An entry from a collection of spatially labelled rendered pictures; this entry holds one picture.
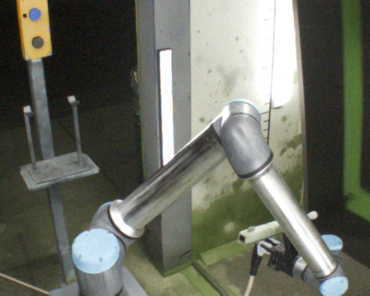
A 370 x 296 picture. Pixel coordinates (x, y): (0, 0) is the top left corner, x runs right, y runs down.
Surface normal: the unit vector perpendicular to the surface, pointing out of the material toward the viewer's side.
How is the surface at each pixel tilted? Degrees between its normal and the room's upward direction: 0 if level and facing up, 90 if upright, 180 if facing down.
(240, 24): 90
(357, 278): 0
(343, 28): 90
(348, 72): 90
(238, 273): 0
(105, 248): 5
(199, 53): 90
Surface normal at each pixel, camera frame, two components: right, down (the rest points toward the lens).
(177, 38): 0.51, 0.38
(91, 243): -0.02, -0.85
